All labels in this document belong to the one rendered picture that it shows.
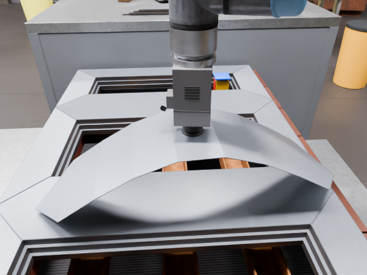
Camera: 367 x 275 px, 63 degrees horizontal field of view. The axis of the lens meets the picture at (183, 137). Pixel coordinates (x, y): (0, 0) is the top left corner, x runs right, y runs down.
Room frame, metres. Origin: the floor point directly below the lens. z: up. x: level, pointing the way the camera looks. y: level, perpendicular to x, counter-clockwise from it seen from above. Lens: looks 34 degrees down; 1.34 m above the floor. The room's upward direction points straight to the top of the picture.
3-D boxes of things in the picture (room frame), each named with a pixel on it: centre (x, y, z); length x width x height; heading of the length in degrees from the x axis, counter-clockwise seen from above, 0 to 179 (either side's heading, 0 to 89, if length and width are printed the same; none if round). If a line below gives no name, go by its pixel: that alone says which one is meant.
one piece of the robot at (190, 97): (0.48, -0.01, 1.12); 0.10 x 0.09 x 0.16; 86
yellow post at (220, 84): (1.09, -0.15, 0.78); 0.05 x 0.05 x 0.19; 3
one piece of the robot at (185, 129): (0.48, -0.02, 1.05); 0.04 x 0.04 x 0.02
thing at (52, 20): (1.58, 0.00, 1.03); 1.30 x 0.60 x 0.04; 93
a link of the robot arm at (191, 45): (0.48, -0.02, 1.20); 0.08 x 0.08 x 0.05
